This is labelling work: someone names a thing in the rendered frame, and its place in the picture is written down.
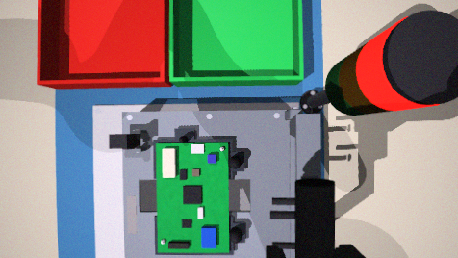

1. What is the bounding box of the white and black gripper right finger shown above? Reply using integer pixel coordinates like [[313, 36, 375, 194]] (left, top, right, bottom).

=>
[[335, 245, 366, 258]]

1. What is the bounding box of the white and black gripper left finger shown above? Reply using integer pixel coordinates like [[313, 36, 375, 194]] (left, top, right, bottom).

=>
[[266, 245, 286, 258]]

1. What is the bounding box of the green bin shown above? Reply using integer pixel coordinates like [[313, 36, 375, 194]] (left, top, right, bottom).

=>
[[169, 0, 304, 87]]

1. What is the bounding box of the red bin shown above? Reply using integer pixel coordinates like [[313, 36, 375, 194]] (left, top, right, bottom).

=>
[[37, 0, 172, 90]]

